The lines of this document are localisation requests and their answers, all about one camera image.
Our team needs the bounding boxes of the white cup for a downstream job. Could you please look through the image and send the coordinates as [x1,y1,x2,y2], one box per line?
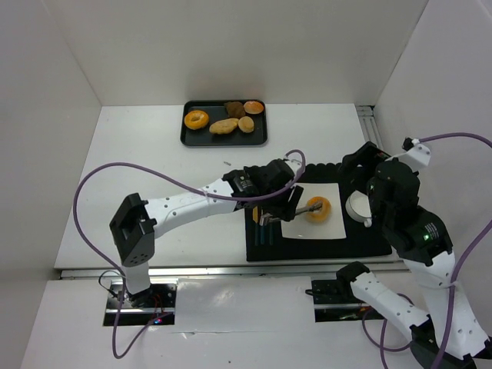
[345,191,372,228]

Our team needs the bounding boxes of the black placemat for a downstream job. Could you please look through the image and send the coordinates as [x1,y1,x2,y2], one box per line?
[244,163,392,262]

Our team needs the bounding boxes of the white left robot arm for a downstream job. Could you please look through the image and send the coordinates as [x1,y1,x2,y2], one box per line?
[109,158,305,308]

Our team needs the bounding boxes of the gold spoon teal handle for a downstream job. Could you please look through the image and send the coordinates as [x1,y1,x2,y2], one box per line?
[259,225,265,245]

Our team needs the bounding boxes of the aluminium rail front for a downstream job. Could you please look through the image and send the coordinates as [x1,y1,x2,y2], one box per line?
[59,264,341,280]

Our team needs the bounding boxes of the orange glazed donut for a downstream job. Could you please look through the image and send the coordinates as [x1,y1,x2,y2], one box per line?
[304,196,331,224]
[184,110,209,131]

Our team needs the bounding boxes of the small yellow muffin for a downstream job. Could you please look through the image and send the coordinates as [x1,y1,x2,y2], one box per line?
[238,116,254,134]

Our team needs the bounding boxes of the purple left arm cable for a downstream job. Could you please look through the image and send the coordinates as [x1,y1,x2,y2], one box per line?
[72,148,307,359]

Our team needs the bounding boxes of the aluminium rail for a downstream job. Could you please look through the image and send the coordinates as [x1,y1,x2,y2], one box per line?
[356,105,384,149]
[59,264,341,280]

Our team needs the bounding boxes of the orange topped round bun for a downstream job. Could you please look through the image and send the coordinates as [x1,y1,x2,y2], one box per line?
[243,101,264,115]

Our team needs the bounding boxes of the white square plate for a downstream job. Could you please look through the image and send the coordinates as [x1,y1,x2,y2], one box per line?
[281,183,346,240]

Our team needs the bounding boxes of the dark brown bread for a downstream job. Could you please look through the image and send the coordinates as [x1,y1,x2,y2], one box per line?
[224,101,246,119]

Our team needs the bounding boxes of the gold fork teal handle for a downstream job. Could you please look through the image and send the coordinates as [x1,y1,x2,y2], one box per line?
[268,223,274,246]

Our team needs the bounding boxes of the black serving tray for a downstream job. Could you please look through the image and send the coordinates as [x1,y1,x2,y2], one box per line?
[181,99,268,147]

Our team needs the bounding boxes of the aluminium rail right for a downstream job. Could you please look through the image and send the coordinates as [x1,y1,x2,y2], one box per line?
[356,105,384,149]

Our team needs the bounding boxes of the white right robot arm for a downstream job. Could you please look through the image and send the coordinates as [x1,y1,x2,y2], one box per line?
[336,138,491,368]

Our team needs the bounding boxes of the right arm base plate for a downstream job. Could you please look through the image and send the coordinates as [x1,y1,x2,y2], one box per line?
[304,280,371,310]

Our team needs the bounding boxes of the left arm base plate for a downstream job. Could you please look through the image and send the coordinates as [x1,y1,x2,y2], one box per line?
[105,283,177,318]

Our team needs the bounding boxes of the gold knife teal handle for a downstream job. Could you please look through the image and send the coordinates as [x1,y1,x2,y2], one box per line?
[252,207,260,246]

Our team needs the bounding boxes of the oblong yellow bread roll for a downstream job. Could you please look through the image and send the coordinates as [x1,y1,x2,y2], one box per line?
[209,118,239,135]

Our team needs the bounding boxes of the stainless steel tongs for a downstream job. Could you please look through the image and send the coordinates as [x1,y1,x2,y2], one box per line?
[258,202,323,226]

